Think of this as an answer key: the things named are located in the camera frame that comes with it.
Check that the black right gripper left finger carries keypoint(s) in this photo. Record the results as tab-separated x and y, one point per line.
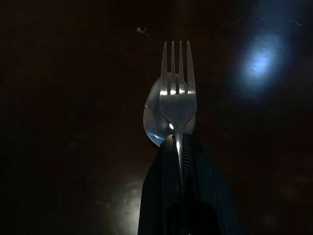
159	186

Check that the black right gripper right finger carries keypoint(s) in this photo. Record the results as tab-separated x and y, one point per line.
207	186

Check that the silver metal fork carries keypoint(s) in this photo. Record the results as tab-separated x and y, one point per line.
177	107

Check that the silver metal spoon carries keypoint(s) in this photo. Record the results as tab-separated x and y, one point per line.
152	117

